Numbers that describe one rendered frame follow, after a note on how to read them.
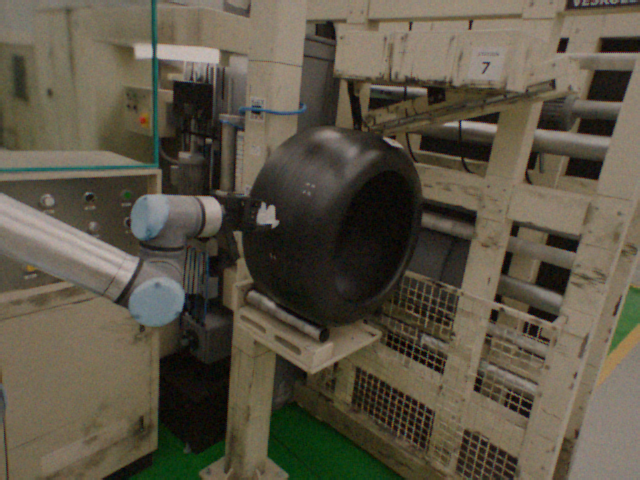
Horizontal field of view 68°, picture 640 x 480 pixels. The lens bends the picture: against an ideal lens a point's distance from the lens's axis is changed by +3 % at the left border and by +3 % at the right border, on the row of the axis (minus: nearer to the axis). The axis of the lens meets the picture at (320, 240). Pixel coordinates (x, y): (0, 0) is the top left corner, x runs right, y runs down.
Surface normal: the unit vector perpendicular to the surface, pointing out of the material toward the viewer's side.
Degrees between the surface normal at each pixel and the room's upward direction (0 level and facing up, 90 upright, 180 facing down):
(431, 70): 90
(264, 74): 90
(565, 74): 90
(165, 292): 88
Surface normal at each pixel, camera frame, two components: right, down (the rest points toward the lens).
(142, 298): 0.38, 0.30
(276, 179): -0.51, -0.38
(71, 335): 0.74, 0.28
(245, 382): -0.66, 0.15
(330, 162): -0.14, -0.52
